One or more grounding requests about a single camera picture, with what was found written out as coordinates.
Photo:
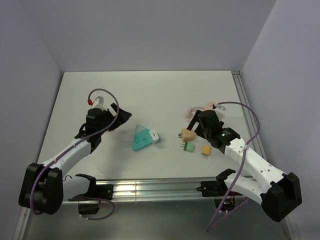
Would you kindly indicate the white plug adapter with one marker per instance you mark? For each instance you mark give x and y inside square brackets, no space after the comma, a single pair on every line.
[154,136]

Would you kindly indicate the aluminium rail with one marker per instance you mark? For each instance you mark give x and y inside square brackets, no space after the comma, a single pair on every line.
[256,144]
[156,190]

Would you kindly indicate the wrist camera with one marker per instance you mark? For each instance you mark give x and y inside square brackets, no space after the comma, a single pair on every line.
[97,103]
[219,110]

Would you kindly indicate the teal triangular power strip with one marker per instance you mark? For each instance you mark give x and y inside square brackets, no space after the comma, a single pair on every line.
[141,138]

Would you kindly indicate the aluminium front rail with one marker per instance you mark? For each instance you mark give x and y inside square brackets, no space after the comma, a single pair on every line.
[156,190]

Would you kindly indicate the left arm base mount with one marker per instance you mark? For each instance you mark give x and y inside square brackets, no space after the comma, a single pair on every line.
[102,193]

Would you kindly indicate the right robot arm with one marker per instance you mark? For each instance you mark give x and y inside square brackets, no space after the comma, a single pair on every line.
[278,193]

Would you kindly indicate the beige plug adapter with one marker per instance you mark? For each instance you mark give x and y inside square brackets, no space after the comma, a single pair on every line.
[186,135]

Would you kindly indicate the orange plug adapter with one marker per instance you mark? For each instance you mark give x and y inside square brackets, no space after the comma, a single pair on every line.
[206,150]

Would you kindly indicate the pink round power strip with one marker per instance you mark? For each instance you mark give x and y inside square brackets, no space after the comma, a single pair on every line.
[189,114]

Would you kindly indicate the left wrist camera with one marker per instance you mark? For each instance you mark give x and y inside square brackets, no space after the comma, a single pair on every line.
[97,103]

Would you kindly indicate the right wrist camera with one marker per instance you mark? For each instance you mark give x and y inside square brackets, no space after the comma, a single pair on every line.
[219,110]

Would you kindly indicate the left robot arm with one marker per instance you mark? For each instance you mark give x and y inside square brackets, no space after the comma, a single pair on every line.
[44,189]

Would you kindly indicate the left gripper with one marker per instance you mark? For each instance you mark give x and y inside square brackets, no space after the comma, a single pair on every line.
[123,116]

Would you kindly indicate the green plug adapter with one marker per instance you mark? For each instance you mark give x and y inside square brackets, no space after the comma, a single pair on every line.
[188,146]

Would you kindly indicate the aluminium right rail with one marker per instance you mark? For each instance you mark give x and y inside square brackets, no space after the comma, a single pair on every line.
[256,144]

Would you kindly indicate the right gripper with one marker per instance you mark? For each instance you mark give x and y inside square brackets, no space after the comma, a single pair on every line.
[199,131]

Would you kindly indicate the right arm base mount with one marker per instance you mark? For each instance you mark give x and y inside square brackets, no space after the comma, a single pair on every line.
[212,188]

